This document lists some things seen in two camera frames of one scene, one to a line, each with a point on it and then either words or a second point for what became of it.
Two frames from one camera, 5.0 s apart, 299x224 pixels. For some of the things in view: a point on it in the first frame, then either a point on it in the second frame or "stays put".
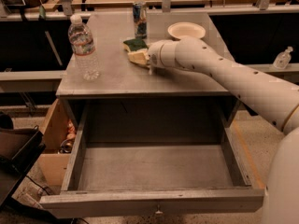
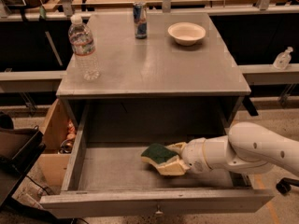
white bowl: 181,29 stays put
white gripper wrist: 153,55 to 192,155
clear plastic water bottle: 82,44 stays put
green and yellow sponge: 135,45 to 157,154
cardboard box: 58,135 stays put
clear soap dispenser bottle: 282,59 stays put
